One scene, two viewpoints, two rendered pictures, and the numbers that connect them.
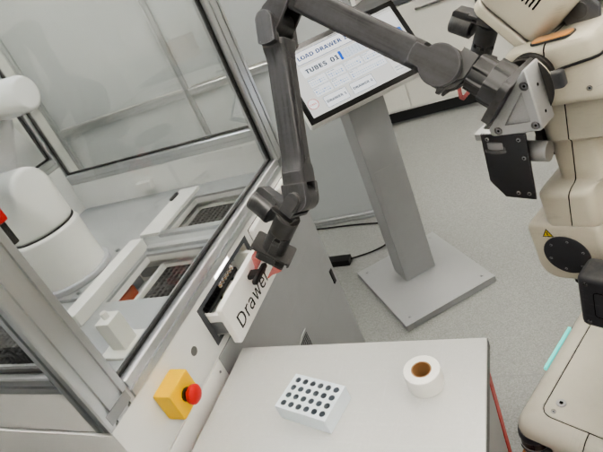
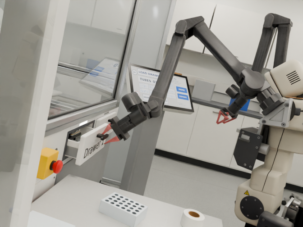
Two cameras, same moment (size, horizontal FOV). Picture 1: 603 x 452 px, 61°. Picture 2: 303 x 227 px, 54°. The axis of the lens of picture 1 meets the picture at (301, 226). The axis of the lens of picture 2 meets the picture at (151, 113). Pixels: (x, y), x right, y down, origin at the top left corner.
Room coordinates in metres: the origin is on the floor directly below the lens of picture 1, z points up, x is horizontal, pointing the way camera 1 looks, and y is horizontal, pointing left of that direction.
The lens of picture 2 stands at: (-0.06, 0.45, 1.23)
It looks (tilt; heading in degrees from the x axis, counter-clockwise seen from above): 9 degrees down; 337
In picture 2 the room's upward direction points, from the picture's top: 14 degrees clockwise
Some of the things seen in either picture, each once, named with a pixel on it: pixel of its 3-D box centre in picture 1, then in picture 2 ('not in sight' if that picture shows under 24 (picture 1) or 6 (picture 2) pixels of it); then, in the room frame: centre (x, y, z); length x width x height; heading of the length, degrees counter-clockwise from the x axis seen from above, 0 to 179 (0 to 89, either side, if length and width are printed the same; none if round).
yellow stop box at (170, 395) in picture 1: (179, 394); (45, 163); (0.81, 0.37, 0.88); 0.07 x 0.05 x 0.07; 150
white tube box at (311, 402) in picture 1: (312, 402); (123, 208); (0.74, 0.12, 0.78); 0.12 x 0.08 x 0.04; 45
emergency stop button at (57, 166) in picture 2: (191, 394); (56, 166); (0.80, 0.34, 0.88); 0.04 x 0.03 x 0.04; 150
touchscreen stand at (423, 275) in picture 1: (392, 188); (142, 161); (1.91, -0.42, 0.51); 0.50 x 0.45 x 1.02; 8
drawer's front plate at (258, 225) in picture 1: (275, 216); (105, 125); (1.38, 0.06, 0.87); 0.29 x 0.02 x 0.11; 150
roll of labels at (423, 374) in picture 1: (423, 376); (192, 220); (0.68, -0.10, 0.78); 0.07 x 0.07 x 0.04
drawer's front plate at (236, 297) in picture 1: (251, 284); (94, 142); (1.08, 0.17, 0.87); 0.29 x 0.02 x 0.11; 150
